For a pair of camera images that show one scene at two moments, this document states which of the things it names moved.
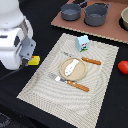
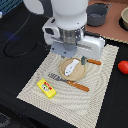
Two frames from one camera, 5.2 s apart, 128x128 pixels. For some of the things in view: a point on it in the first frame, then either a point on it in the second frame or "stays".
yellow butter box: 34,61 to 47,88
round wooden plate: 79,71 stays
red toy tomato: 123,67 stays
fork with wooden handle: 69,82 stays
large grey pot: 95,14 stays
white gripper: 15,44 to 67,42
